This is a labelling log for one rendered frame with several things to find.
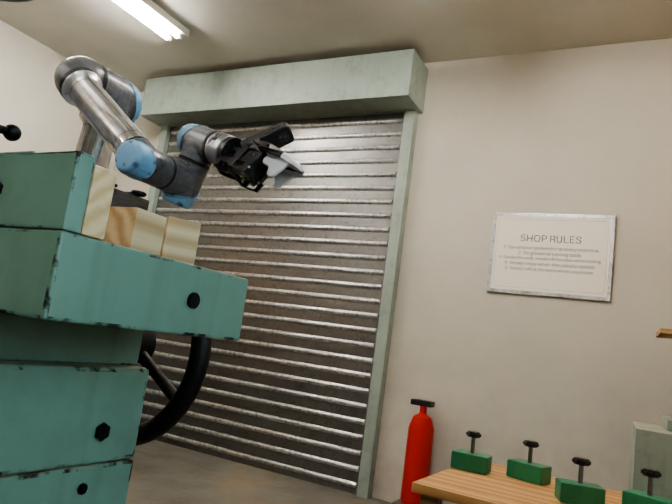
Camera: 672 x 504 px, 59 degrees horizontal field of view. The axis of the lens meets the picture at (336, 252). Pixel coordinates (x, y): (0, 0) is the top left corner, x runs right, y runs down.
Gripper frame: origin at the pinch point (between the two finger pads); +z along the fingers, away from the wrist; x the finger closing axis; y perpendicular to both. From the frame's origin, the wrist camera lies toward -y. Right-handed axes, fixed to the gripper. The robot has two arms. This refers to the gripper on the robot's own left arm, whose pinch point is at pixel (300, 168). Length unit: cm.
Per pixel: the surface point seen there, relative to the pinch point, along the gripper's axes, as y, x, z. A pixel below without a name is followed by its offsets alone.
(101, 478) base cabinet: 59, 30, 38
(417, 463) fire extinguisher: -1, -240, -32
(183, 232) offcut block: 37, 41, 36
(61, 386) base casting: 54, 39, 36
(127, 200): 35, 34, 16
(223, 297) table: 40, 38, 43
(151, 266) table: 43, 47, 43
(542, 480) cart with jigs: 5, -107, 49
